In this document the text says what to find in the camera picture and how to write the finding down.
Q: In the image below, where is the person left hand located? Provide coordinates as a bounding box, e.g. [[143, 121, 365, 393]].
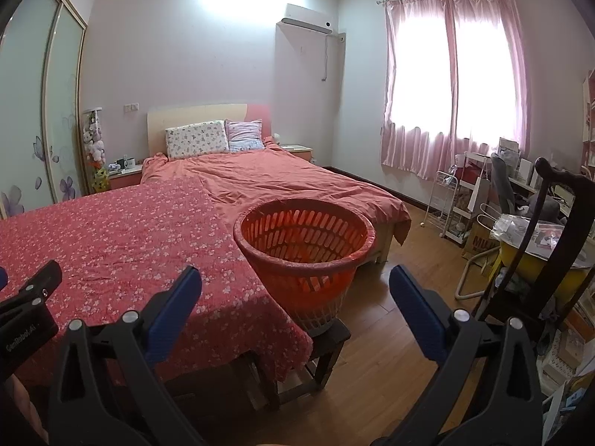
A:
[[4, 375, 49, 445]]

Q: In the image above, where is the red floral tablecloth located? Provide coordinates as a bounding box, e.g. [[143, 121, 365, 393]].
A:
[[1, 178, 291, 381]]

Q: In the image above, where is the yellow round tub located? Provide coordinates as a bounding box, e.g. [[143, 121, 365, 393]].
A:
[[499, 239, 594, 308]]

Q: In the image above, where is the dark wooden stool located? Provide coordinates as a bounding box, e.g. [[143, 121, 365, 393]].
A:
[[171, 317, 352, 412]]

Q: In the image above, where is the left pink nightstand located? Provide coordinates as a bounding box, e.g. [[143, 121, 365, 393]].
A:
[[109, 164, 142, 189]]

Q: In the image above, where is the pink nightstand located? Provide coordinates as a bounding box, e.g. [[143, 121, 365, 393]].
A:
[[109, 164, 142, 189], [282, 144, 313, 162]]

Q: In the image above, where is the hanging plush toy organizer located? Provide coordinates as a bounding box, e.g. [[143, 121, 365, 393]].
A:
[[82, 108, 109, 193]]

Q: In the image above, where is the dark wooden chair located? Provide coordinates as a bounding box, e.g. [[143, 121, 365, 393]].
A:
[[472, 154, 594, 342]]

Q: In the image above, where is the cluttered desk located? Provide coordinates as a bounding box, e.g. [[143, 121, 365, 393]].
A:
[[453, 136, 578, 229]]

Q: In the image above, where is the red plastic laundry basket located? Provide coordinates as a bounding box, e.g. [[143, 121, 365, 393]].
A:
[[233, 198, 376, 336]]

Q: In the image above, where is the beige pink headboard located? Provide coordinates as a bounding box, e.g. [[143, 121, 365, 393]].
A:
[[146, 104, 272, 156]]

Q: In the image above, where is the bed with salmon duvet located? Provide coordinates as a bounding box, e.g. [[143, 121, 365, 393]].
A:
[[141, 138, 411, 263]]

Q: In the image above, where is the floral white pillow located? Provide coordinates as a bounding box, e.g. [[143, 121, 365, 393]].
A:
[[165, 120, 229, 159]]

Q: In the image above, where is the sliding wardrobe with flowers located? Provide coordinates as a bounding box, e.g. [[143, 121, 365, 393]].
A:
[[1, 0, 88, 219]]

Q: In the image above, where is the bookshelf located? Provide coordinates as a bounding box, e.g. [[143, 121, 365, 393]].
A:
[[582, 70, 595, 174]]

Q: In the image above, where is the pink striped pillow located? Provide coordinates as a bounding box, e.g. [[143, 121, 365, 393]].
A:
[[225, 119, 264, 153]]

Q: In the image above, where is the right pink nightstand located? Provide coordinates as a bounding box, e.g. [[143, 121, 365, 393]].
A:
[[282, 144, 313, 162]]

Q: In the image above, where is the pink window curtain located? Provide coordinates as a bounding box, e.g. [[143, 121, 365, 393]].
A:
[[380, 0, 531, 179]]

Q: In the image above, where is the white wire trolley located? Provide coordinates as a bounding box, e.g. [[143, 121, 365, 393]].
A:
[[422, 171, 459, 237]]

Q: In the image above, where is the white wall air conditioner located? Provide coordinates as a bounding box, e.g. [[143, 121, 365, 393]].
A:
[[280, 3, 333, 35]]

